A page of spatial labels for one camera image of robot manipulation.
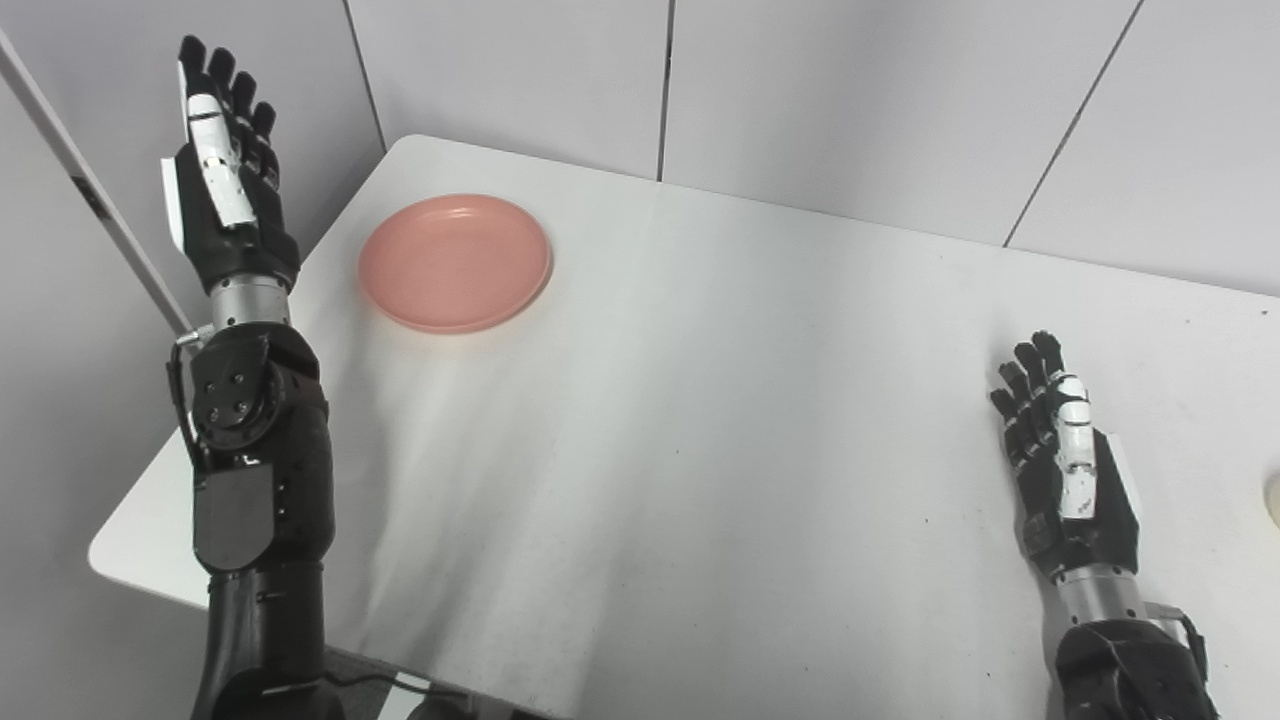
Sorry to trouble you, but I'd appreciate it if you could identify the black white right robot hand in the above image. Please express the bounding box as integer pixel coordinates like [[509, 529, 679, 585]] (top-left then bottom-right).
[[989, 330, 1143, 583]]

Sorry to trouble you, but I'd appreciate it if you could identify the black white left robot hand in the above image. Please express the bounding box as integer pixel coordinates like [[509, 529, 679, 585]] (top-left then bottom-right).
[[160, 35, 301, 296]]

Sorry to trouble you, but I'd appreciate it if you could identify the pink round plate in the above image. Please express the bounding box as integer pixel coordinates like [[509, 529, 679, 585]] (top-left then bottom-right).
[[358, 194, 554, 335]]

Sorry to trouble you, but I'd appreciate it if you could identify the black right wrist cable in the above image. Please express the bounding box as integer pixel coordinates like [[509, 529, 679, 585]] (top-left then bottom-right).
[[1145, 600, 1211, 683]]

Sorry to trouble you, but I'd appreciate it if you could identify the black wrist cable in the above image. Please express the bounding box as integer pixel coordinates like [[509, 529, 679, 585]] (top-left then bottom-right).
[[1145, 600, 1211, 683], [167, 325, 217, 473]]

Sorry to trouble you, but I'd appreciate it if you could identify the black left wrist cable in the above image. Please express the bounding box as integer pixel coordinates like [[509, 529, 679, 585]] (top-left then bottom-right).
[[167, 325, 217, 473]]

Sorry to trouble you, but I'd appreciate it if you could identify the black cable below table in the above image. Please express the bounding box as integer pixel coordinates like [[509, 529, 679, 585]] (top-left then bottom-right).
[[320, 668, 471, 703]]

